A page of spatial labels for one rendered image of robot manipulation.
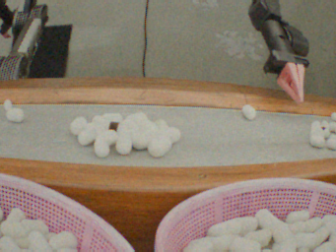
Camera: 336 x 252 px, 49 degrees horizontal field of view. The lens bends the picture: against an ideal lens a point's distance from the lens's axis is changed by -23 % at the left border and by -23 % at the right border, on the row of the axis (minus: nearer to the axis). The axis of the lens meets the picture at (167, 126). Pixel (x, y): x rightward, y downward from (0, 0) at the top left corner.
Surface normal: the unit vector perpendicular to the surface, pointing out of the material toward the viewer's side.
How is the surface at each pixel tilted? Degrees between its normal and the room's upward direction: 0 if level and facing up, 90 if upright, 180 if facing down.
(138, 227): 90
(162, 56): 90
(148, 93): 45
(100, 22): 90
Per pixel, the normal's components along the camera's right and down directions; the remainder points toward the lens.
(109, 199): 0.25, 0.31
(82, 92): 0.25, -0.45
